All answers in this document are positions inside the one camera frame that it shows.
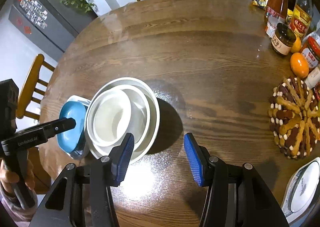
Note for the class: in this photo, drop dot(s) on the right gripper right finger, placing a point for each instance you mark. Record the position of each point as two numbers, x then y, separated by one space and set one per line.
208 170

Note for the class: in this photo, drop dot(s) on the yellow label oil bottle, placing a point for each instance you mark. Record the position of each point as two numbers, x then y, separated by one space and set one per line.
301 18

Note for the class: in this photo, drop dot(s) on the orange fruit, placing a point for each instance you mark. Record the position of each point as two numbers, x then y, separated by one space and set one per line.
299 65
296 46

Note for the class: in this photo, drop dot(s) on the grey refrigerator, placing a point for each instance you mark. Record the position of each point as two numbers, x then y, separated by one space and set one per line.
49 24

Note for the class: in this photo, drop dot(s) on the white ramekin cup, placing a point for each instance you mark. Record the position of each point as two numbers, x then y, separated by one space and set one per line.
111 117

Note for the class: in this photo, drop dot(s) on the wooden chair at left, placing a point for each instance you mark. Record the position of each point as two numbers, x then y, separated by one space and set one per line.
29 88

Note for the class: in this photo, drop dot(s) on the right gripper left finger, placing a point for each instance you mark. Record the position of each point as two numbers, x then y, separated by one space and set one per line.
110 170

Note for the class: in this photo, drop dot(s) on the large patterned square plate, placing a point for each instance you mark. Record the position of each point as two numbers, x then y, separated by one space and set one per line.
82 149

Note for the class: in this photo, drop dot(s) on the beaded wooden trivet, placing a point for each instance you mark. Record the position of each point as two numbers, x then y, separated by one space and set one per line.
294 118

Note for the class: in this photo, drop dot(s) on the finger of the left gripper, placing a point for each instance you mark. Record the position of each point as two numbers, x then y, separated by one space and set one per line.
55 127

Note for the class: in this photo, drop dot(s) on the red sauce bottle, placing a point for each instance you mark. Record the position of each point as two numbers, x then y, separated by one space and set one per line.
277 9

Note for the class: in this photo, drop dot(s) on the person's left hand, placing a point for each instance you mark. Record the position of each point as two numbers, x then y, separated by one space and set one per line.
8 178

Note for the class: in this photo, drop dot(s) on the large white bowl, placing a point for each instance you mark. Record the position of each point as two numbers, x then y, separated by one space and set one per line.
154 122

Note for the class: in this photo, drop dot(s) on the dark lid sauce jar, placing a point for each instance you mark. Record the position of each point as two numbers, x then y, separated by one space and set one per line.
283 39

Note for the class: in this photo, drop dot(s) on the white oval dish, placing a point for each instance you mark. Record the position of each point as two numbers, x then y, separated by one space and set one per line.
301 193

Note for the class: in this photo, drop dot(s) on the blue square plate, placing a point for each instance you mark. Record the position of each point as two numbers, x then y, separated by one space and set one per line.
71 139

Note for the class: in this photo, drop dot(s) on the red lid jar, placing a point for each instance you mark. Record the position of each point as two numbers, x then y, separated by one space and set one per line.
310 51

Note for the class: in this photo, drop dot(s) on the small white bowl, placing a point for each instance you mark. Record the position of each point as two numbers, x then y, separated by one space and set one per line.
139 122

